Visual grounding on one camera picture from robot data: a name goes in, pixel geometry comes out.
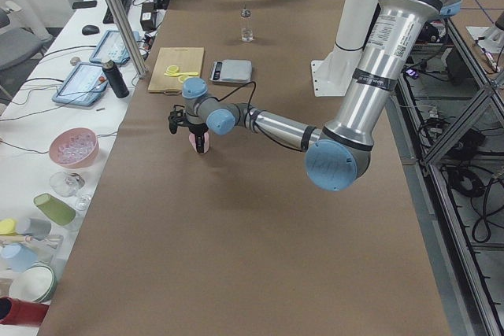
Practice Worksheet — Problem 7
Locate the pink plastic cup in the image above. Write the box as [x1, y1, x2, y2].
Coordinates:
[189, 132, 209, 154]

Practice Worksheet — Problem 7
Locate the black computer mouse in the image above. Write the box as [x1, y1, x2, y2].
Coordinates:
[81, 24, 100, 35]

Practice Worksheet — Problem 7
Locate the yellow plastic cup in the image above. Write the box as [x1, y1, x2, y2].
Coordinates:
[0, 218, 17, 235]

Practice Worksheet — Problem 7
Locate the glass sauce bottle metal spout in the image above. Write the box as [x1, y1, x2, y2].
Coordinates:
[240, 5, 254, 42]

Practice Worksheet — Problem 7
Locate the lemon slice by knife blade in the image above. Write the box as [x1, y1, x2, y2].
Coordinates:
[165, 65, 180, 76]

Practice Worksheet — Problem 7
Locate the blue teach pendant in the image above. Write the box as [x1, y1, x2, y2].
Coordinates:
[52, 62, 108, 107]
[89, 30, 129, 65]

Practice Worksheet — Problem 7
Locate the grey plastic cup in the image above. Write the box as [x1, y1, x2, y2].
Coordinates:
[16, 217, 52, 239]

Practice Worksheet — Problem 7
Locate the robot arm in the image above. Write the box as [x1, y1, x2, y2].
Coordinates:
[169, 0, 461, 191]

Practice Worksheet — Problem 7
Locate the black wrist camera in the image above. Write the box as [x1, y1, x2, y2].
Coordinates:
[168, 104, 187, 135]

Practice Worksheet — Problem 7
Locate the black smartphone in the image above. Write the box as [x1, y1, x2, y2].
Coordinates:
[72, 0, 98, 9]

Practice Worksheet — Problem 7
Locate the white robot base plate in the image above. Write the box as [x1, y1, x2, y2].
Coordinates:
[310, 57, 352, 97]

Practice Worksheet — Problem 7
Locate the light blue plastic cup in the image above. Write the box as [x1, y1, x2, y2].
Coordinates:
[1, 243, 38, 272]

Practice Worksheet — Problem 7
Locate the red cup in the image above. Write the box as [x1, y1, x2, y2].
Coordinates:
[1, 297, 50, 327]

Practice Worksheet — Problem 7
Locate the white green rimmed bowl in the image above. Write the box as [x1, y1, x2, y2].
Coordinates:
[9, 264, 57, 303]

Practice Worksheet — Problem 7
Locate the near blue teach pendant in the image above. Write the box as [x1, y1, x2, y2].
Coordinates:
[52, 62, 108, 107]

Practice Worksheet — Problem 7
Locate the black keyboard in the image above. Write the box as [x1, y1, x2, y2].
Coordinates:
[102, 0, 135, 24]

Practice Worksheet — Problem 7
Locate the black thermos bottle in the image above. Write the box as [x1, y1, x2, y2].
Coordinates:
[102, 58, 129, 98]

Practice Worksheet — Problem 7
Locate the far blue teach pendant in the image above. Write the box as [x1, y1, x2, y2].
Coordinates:
[89, 30, 129, 65]

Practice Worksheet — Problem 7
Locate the clear wine glass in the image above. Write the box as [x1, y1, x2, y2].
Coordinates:
[49, 172, 91, 212]

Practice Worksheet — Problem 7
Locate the bamboo cutting board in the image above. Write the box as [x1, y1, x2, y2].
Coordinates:
[147, 47, 205, 95]

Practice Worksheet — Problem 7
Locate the yellow plastic knife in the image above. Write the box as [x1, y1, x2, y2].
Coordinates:
[164, 72, 199, 77]

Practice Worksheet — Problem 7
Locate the pink bowl with ice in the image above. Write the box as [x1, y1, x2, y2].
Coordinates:
[49, 127, 99, 169]

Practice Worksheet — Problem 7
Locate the aluminium frame post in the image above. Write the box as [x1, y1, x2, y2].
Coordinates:
[105, 0, 147, 79]

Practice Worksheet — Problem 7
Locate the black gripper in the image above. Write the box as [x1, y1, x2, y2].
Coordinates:
[187, 121, 206, 153]

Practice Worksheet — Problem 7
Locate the green plastic cup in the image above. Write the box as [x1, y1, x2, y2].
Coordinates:
[33, 193, 76, 226]

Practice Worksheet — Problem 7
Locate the silver kitchen scale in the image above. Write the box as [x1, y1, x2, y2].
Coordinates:
[209, 59, 253, 84]

